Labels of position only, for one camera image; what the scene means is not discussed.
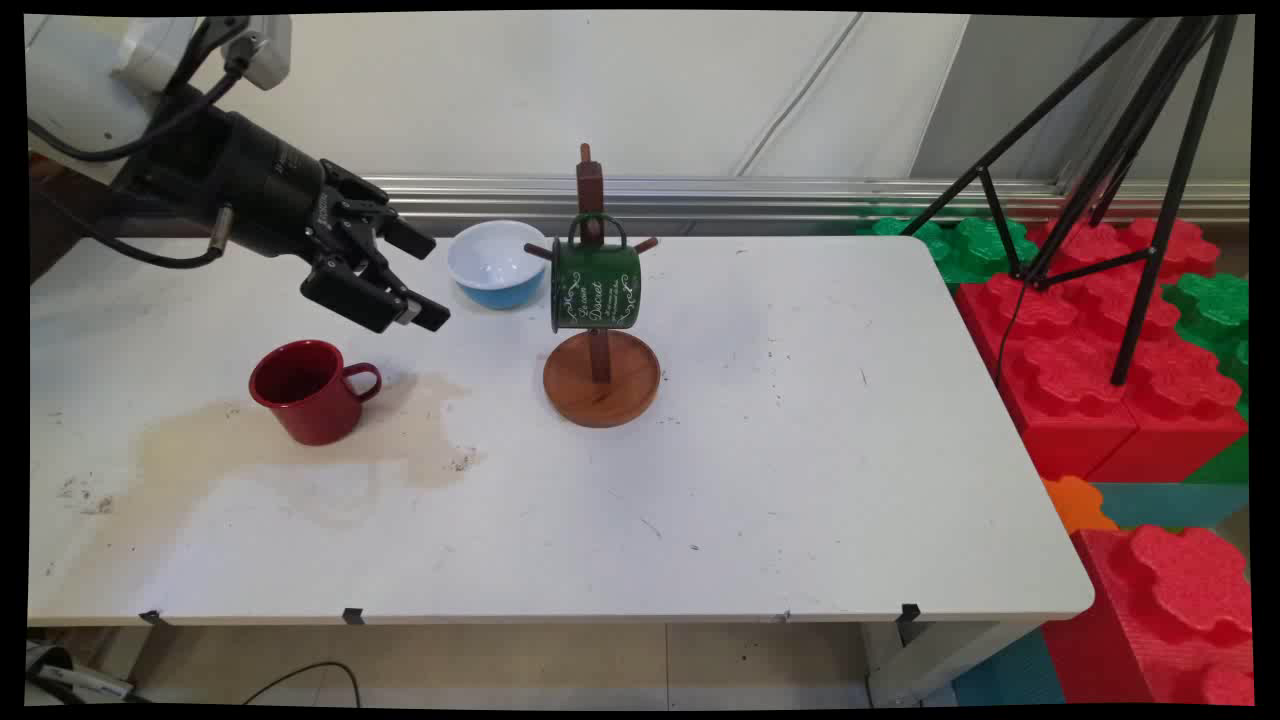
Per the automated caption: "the white and black floor device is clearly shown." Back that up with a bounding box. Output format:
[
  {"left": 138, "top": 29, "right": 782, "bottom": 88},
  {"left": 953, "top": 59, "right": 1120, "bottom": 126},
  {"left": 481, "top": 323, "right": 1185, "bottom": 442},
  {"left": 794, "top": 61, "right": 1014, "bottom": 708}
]
[{"left": 25, "top": 640, "right": 137, "bottom": 707}]

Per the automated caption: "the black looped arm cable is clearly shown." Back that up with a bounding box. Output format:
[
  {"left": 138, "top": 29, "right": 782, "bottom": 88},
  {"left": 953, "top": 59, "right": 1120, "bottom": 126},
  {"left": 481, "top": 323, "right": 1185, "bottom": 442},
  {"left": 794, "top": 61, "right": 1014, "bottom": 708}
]
[{"left": 27, "top": 40, "right": 251, "bottom": 164}]

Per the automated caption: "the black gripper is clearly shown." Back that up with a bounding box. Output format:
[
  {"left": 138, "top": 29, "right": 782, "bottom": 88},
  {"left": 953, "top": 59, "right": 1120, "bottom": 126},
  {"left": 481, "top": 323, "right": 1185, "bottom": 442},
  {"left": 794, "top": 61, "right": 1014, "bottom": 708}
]
[{"left": 118, "top": 108, "right": 452, "bottom": 335}]

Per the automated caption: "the black cable with silver plug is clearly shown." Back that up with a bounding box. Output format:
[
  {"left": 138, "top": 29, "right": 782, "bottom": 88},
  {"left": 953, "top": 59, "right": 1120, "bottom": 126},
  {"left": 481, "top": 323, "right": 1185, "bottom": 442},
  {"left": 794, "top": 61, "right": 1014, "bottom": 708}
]
[{"left": 28, "top": 180, "right": 237, "bottom": 271}]

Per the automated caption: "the orange foam piece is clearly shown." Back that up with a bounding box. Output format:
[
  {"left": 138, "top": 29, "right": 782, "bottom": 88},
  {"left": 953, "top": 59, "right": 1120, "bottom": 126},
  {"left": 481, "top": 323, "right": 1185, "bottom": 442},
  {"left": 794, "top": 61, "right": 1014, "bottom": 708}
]
[{"left": 1040, "top": 474, "right": 1121, "bottom": 537}]

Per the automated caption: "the wooden mug tree stand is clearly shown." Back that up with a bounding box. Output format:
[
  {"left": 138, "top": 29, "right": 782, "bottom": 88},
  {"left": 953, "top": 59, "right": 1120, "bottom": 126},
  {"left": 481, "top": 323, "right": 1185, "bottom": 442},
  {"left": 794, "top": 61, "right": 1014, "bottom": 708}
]
[{"left": 524, "top": 143, "right": 663, "bottom": 429}]

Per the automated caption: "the aluminium rail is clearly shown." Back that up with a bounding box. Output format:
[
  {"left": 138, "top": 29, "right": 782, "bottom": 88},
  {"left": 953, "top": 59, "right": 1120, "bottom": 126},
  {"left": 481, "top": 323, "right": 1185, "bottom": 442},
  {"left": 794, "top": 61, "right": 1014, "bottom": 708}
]
[{"left": 362, "top": 174, "right": 1251, "bottom": 227}]

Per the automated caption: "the red enamel mug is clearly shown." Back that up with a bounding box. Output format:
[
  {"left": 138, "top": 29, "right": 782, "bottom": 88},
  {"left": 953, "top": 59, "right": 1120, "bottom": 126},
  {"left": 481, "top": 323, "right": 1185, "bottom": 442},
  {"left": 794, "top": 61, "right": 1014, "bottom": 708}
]
[{"left": 248, "top": 339, "right": 383, "bottom": 447}]

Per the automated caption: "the thin black tripod cable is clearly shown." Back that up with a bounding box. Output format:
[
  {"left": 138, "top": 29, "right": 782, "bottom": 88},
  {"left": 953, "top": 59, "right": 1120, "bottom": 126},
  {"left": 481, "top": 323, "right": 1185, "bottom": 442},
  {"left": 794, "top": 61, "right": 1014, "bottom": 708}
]
[{"left": 995, "top": 282, "right": 1031, "bottom": 389}]

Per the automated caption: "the black tripod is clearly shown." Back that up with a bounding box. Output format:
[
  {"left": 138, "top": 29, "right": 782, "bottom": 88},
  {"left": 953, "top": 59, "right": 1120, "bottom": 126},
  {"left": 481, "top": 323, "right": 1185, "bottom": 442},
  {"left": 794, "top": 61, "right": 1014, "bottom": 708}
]
[{"left": 900, "top": 15, "right": 1241, "bottom": 387}]

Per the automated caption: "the dark brown wooden stand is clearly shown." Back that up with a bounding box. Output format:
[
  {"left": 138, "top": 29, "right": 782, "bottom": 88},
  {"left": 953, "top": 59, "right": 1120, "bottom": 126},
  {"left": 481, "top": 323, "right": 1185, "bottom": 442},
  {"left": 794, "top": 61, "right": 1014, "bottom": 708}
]
[{"left": 28, "top": 153, "right": 136, "bottom": 284}]

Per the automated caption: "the teal foam block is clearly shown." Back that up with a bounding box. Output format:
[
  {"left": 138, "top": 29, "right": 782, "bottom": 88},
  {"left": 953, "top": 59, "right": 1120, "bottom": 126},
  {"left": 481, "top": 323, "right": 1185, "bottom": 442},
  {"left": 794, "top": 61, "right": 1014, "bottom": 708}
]
[
  {"left": 1090, "top": 481, "right": 1251, "bottom": 532},
  {"left": 950, "top": 627, "right": 1067, "bottom": 707}
]

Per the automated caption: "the black floor cable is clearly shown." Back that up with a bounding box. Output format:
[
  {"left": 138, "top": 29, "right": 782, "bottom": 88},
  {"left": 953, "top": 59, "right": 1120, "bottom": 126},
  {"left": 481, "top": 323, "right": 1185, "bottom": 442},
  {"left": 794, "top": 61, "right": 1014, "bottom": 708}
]
[{"left": 240, "top": 660, "right": 362, "bottom": 707}]

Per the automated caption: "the green foam block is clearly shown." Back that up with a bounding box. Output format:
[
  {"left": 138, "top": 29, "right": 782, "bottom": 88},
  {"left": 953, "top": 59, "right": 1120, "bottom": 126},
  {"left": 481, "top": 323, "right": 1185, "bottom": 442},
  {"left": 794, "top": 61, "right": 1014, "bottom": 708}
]
[
  {"left": 1160, "top": 271, "right": 1252, "bottom": 423},
  {"left": 856, "top": 204, "right": 1043, "bottom": 287}
]

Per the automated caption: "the white table leg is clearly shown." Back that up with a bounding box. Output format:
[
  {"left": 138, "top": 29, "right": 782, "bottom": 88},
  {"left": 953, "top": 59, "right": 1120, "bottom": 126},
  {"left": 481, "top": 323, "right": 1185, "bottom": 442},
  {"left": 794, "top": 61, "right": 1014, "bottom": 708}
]
[{"left": 862, "top": 620, "right": 1043, "bottom": 708}]

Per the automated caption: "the green enamel mug with print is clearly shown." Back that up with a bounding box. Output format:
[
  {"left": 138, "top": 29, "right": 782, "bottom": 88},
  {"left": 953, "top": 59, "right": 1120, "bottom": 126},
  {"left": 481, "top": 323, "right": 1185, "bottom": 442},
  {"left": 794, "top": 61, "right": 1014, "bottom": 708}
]
[{"left": 549, "top": 212, "right": 643, "bottom": 334}]

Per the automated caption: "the white and blue bowl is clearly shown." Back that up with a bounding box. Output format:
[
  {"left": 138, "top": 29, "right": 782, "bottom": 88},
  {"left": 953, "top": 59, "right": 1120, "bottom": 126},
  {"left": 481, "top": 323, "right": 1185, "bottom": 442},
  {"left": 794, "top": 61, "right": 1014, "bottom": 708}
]
[{"left": 446, "top": 220, "right": 552, "bottom": 311}]

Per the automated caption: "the large red foam block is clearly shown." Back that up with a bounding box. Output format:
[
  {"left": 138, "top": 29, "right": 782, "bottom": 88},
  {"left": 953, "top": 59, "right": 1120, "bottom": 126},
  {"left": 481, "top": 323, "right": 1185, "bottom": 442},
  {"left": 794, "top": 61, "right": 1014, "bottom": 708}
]
[{"left": 1040, "top": 523, "right": 1257, "bottom": 707}]

